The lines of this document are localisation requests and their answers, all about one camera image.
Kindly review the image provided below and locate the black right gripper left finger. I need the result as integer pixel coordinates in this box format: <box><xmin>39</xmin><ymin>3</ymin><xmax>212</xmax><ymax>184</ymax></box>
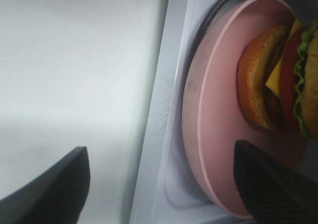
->
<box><xmin>0</xmin><ymin>147</ymin><xmax>89</xmax><ymax>224</ymax></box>

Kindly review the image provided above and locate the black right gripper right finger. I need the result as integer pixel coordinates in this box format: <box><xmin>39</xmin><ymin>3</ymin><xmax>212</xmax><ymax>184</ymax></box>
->
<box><xmin>234</xmin><ymin>140</ymin><xmax>318</xmax><ymax>224</ymax></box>

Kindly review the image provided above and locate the pink round plate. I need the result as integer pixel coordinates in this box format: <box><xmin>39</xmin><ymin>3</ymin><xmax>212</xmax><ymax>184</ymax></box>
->
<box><xmin>181</xmin><ymin>0</ymin><xmax>306</xmax><ymax>219</ymax></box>

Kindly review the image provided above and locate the burger with lettuce and cheese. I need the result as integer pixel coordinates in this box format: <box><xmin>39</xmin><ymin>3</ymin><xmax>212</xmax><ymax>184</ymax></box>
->
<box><xmin>237</xmin><ymin>19</ymin><xmax>318</xmax><ymax>141</ymax></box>

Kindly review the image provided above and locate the white microwave oven body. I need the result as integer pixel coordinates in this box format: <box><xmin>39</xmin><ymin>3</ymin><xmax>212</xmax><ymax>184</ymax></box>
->
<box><xmin>130</xmin><ymin>0</ymin><xmax>318</xmax><ymax>224</ymax></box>

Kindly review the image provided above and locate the glass microwave turntable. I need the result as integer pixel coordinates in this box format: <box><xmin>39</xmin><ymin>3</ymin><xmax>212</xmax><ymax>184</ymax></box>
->
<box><xmin>191</xmin><ymin>0</ymin><xmax>249</xmax><ymax>61</ymax></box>

